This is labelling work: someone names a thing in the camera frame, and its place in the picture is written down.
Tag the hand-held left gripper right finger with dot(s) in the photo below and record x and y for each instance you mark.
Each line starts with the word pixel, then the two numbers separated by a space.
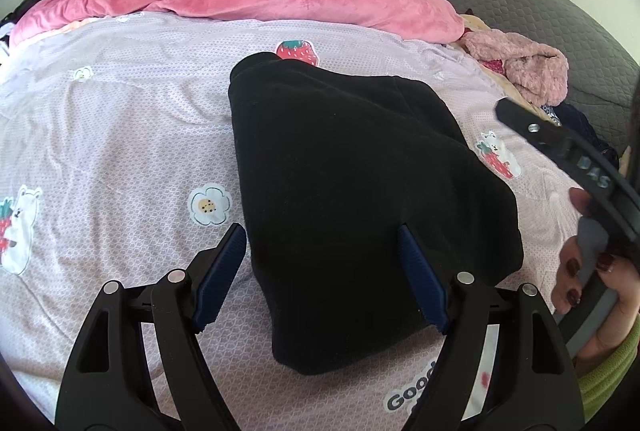
pixel 425 286

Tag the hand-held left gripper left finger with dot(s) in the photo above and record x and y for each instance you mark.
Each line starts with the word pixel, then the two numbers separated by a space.
pixel 222 276

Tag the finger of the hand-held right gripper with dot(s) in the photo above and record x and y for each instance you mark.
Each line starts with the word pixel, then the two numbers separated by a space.
pixel 525 123

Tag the black long-sleeve shirt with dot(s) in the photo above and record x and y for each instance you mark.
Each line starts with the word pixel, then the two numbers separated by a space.
pixel 360 191

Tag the person's right forearm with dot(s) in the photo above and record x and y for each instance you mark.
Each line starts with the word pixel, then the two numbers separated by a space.
pixel 610 381

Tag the dark clothes pile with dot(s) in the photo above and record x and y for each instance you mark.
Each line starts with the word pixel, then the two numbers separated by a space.
pixel 25 8

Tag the person's right hand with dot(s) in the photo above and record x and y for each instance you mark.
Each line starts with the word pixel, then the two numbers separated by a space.
pixel 625 311

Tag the navy cloth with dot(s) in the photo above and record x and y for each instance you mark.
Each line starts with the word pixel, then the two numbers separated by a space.
pixel 580 126

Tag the pink fluffy garment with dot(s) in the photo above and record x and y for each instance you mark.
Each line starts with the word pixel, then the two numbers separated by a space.
pixel 530 66

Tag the grey quilted headboard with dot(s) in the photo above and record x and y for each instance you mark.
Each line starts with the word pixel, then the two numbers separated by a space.
pixel 525 11

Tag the printed lilac bed sheet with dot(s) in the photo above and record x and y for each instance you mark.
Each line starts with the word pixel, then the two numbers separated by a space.
pixel 125 136

